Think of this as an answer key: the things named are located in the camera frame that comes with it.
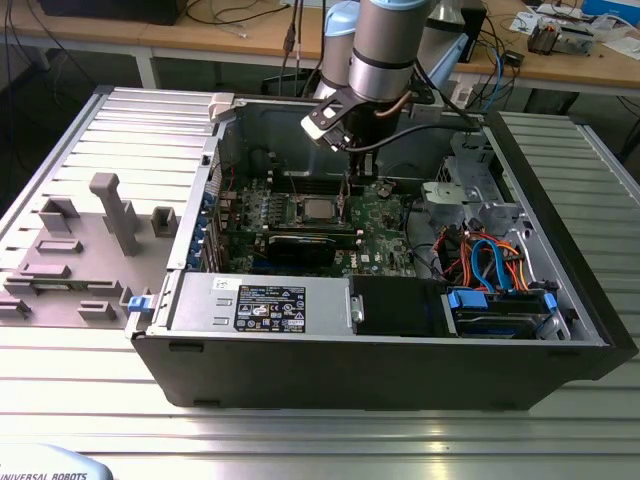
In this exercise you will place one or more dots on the silver CPU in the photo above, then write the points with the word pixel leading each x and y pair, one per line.
pixel 320 209

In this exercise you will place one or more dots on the blue cardboard box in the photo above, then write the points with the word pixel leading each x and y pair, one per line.
pixel 610 7

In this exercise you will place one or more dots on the white labelled box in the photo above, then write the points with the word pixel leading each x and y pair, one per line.
pixel 462 95

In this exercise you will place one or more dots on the black PC case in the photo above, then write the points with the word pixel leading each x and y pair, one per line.
pixel 350 375

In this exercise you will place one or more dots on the grey parts rack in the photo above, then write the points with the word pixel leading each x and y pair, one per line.
pixel 100 280

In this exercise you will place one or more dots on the black graphics card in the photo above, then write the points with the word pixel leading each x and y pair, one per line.
pixel 300 250

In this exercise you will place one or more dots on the green motherboard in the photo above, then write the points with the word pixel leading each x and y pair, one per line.
pixel 380 235

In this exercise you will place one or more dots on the black upright box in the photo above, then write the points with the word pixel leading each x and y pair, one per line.
pixel 477 35

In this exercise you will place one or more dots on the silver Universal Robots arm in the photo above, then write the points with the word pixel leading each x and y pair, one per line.
pixel 385 50

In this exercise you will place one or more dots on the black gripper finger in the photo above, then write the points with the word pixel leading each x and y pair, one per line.
pixel 355 170
pixel 369 167

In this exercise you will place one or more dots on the silver metal drive cage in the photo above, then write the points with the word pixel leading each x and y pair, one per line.
pixel 450 195

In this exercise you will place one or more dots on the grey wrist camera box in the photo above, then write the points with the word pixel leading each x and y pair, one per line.
pixel 425 110

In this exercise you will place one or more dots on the wooden desk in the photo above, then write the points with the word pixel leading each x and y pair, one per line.
pixel 225 35

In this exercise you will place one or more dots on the green RAM stick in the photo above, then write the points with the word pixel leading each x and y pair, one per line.
pixel 57 286

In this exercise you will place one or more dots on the silver coin cell battery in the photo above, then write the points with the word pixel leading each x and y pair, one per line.
pixel 384 189

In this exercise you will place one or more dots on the copper tube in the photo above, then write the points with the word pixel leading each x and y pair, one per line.
pixel 392 111

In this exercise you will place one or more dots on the finned CPU cooler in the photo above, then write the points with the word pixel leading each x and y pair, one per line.
pixel 544 39

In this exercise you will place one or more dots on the small black device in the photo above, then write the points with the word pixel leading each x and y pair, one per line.
pixel 513 57

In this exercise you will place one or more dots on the CPU socket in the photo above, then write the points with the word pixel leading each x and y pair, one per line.
pixel 299 220

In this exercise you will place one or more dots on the blue disk carrier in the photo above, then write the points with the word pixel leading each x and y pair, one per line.
pixel 467 300

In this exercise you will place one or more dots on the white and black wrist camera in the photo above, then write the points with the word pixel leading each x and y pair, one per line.
pixel 322 122

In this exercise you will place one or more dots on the white paper sheet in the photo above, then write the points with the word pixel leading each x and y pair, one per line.
pixel 523 22

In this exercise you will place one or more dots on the pale grey plastic clip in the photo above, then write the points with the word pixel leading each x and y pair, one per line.
pixel 220 107

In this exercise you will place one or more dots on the RAM slot with white clips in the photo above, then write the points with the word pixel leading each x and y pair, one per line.
pixel 310 183
pixel 310 174

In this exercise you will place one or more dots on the silver power supply unit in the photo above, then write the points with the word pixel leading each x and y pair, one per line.
pixel 200 310

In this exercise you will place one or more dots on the grey device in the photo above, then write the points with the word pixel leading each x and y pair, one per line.
pixel 577 40

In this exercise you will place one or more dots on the hard disk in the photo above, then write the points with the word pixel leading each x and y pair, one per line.
pixel 500 325

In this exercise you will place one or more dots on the blue case latch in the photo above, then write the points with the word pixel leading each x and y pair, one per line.
pixel 140 304

